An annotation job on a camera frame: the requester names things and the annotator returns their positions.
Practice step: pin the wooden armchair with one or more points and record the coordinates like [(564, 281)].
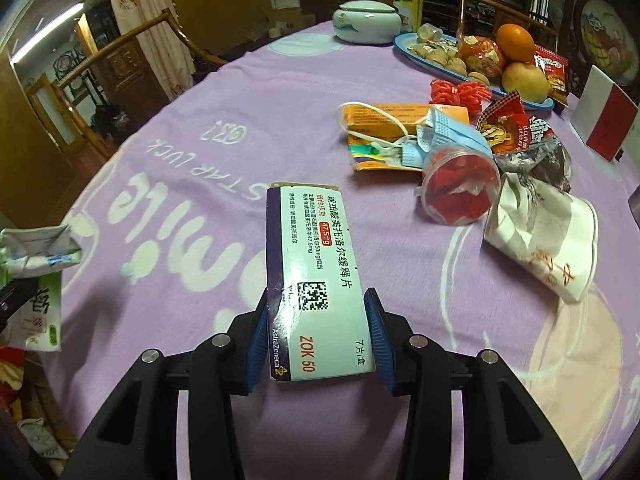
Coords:
[(125, 65)]

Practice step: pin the blue face mask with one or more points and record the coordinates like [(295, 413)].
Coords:
[(445, 132)]

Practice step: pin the red and silver snack wrapper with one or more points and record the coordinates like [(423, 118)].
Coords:
[(515, 127)]

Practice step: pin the white medicine box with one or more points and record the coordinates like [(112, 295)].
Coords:
[(320, 260)]

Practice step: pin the crushed white paper cup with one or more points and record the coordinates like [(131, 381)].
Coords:
[(550, 240)]

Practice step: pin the white ceramic lidded jar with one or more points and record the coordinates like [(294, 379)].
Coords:
[(367, 22)]

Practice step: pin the orange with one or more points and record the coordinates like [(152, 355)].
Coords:
[(515, 42)]

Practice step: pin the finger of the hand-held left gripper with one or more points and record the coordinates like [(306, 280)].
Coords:
[(10, 292)]

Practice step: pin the red plastic net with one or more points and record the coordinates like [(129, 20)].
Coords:
[(457, 92)]

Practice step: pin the green and white milk carton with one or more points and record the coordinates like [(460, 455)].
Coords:
[(35, 305)]

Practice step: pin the clear cup with red scraps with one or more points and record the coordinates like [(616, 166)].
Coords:
[(460, 185)]

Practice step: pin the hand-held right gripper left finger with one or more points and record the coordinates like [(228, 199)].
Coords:
[(260, 330)]

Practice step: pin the round painted table screen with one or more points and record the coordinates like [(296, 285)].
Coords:
[(605, 40)]

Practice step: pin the orange medicine box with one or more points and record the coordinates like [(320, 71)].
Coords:
[(380, 125)]

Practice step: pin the apple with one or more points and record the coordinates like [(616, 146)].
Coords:
[(525, 81)]

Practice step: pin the clear wrapped snack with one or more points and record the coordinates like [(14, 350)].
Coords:
[(430, 34)]

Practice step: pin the red snack packet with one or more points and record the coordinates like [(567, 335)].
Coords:
[(552, 70)]

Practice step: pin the floral curtain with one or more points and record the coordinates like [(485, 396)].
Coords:
[(145, 20)]

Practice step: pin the blue oval plate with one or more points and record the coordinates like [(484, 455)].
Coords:
[(404, 46)]

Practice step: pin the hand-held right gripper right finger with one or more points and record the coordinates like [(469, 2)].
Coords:
[(380, 340)]

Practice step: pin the pile of walnuts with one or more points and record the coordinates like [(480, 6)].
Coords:
[(440, 54)]

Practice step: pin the wooden chair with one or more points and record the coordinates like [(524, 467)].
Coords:
[(492, 1)]

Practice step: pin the red and white box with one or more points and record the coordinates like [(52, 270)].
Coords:
[(610, 115)]

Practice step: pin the orange wrapped pastry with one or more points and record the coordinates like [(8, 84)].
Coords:
[(480, 55)]

